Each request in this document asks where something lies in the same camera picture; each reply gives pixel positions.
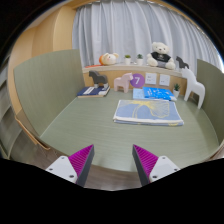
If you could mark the white curtain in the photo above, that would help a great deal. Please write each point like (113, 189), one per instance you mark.
(133, 30)

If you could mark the pink horse figure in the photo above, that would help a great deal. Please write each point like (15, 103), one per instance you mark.
(122, 82)

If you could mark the white wall socket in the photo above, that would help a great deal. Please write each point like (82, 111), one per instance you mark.
(164, 80)
(150, 78)

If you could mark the grey horse figure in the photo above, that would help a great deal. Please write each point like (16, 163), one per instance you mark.
(99, 78)

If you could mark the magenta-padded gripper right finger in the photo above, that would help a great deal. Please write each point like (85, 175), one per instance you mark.
(161, 166)

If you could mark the dark blue book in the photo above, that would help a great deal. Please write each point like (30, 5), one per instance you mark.
(90, 91)

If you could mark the wooden ledge shelf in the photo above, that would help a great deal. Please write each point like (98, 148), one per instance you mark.
(133, 68)

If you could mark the bright blue book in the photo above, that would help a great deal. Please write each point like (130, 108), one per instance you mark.
(158, 93)

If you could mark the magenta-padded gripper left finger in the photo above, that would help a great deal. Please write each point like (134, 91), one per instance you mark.
(63, 166)

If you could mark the black horse figure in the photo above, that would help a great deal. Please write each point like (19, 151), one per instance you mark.
(181, 62)

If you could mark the large white horse figure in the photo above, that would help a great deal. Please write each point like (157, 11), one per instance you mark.
(193, 86)

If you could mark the green partition panel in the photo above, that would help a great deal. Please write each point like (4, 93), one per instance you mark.
(46, 86)
(213, 96)

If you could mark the purple round number sign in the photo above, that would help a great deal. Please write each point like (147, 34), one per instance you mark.
(137, 80)

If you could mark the cream teddy bear, black shirt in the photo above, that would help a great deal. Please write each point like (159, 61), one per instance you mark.
(160, 56)

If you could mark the small potted plant, white pot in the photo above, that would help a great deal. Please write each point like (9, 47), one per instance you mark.
(127, 61)
(140, 61)
(176, 92)

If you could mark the round cream plush toy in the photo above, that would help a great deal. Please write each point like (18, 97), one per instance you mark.
(108, 59)

